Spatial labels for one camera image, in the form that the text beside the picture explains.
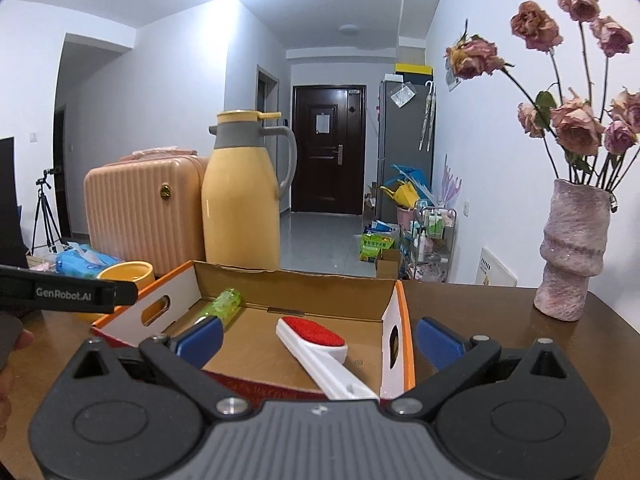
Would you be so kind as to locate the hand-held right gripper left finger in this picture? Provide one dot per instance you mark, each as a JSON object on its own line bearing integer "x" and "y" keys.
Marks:
{"x": 202, "y": 342}

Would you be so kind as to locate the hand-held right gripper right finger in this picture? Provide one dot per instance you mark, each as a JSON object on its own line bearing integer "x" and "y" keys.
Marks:
{"x": 440, "y": 342}

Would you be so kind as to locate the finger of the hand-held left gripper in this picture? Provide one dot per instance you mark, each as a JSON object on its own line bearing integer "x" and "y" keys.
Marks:
{"x": 126, "y": 294}

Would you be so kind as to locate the orange and white cardboard box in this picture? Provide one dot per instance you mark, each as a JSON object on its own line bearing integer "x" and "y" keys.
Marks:
{"x": 320, "y": 290}

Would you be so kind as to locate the person's left hand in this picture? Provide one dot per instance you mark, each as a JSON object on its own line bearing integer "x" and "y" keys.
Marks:
{"x": 24, "y": 340}

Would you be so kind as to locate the yellow bowl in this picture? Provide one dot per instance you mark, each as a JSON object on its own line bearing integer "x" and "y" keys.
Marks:
{"x": 127, "y": 274}

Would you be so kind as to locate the blue wet wipes pack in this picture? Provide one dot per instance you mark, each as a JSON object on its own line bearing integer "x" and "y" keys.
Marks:
{"x": 80, "y": 262}

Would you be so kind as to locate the green plastic bottle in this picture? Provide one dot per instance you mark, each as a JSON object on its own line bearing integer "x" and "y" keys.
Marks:
{"x": 225, "y": 305}

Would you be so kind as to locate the orange ribbed suitcase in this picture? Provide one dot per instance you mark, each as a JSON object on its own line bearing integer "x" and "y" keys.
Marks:
{"x": 140, "y": 215}

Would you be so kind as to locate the small brown cardboard box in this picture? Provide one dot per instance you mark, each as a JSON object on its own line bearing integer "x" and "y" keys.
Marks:
{"x": 387, "y": 265}

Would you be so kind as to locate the black monitor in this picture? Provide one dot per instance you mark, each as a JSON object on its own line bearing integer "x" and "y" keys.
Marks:
{"x": 10, "y": 200}

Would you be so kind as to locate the green printed bag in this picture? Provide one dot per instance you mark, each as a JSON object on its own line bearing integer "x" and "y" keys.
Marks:
{"x": 377, "y": 247}

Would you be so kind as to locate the pink bucket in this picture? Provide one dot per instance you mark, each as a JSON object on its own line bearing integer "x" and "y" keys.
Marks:
{"x": 404, "y": 215}

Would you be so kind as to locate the yellow thermos jug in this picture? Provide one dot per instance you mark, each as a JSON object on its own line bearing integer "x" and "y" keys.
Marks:
{"x": 240, "y": 210}

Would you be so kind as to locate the yellow watering can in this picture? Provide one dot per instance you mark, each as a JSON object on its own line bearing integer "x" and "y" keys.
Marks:
{"x": 405, "y": 195}

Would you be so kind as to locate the purple paper flower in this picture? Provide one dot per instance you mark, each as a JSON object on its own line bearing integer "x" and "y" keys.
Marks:
{"x": 450, "y": 185}

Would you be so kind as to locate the pink textured vase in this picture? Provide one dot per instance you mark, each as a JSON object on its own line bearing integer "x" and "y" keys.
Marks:
{"x": 575, "y": 250}

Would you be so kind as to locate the grey refrigerator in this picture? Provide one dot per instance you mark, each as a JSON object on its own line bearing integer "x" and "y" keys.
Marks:
{"x": 400, "y": 140}

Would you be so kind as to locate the dark brown entrance door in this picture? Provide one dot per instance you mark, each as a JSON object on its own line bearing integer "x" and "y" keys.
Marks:
{"x": 325, "y": 170}

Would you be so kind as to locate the white folded umbrella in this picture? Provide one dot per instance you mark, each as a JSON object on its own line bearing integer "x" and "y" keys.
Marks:
{"x": 429, "y": 110}

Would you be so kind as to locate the paper notice sheet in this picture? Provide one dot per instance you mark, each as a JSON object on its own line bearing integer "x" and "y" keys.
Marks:
{"x": 323, "y": 124}

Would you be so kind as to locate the clear plastic bag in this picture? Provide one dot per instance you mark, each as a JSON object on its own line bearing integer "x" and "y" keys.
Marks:
{"x": 403, "y": 95}

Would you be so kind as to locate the bunch of dried pink roses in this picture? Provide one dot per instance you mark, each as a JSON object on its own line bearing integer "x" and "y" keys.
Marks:
{"x": 577, "y": 127}

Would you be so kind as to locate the yellow and black box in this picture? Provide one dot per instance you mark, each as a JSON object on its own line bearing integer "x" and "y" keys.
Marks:
{"x": 414, "y": 67}

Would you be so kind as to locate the round ceiling lamp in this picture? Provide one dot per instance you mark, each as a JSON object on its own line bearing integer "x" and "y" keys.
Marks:
{"x": 350, "y": 30}

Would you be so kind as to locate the black camera tripod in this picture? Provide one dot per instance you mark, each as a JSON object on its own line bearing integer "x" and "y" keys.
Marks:
{"x": 45, "y": 210}

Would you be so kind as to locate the grey interior door frame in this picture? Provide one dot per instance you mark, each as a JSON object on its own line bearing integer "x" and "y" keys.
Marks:
{"x": 265, "y": 95}

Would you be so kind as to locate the wall poster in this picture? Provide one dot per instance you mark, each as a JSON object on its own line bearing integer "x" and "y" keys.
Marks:
{"x": 452, "y": 84}

